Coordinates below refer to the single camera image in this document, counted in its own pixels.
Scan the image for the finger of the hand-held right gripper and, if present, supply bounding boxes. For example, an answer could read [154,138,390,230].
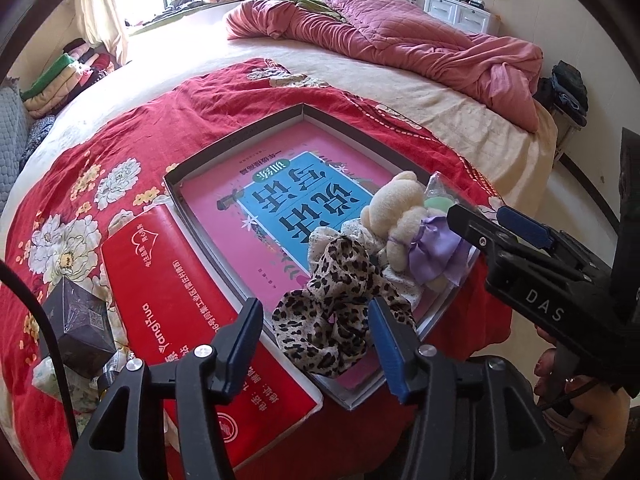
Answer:
[446,203,506,273]
[496,205,566,261]

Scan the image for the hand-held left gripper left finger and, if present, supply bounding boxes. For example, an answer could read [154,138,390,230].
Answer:
[60,297,266,480]

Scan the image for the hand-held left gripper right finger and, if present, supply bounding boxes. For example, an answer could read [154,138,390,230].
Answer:
[369,296,566,480]

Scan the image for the green toy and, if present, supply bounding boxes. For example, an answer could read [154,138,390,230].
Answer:
[422,172,461,218]

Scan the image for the beige teddy bear purple ribbon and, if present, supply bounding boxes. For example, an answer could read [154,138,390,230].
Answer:
[361,171,466,293]

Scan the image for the leopard print scrunchie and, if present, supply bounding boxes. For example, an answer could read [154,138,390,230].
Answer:
[271,236,418,378]

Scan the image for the red tissue pack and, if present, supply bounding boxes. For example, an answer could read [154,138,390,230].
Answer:
[101,205,323,468]

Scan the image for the grey shallow box tray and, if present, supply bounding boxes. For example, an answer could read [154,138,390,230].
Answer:
[163,103,481,411]

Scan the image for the pale green floral tissue packet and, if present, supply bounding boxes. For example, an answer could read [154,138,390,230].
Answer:
[31,350,101,411]

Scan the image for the person's right hand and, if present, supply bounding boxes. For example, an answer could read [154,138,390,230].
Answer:
[534,345,640,466]

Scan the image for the pile of dark clothes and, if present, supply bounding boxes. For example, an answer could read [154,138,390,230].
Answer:
[532,60,591,126]

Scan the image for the pink book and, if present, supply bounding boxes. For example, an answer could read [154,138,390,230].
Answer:
[179,122,451,391]

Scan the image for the dark cube box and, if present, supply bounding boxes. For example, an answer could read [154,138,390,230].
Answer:
[41,275,117,380]

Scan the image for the pink quilt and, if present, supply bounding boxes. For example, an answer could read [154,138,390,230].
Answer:
[224,0,545,133]

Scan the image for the white drawer cabinet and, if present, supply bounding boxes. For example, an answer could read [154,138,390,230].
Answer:
[424,0,498,36]

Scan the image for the red floral blanket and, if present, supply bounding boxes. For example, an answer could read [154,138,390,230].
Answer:
[0,57,511,480]

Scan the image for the green cloth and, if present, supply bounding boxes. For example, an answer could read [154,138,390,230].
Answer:
[272,0,346,21]

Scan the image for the dark patterned cloth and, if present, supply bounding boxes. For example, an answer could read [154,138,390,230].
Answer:
[20,115,57,171]

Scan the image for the bed with cream sheet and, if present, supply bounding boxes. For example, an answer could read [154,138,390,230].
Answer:
[0,0,558,461]

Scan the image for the grey quilted headboard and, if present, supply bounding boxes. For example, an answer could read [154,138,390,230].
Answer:
[0,85,36,211]

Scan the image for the stack of folded clothes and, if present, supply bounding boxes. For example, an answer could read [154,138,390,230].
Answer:
[20,37,118,118]

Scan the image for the cream curtain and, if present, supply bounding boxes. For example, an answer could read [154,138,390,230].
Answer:
[75,0,132,68]

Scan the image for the black cable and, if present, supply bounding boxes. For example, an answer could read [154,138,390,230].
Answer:
[0,260,81,446]

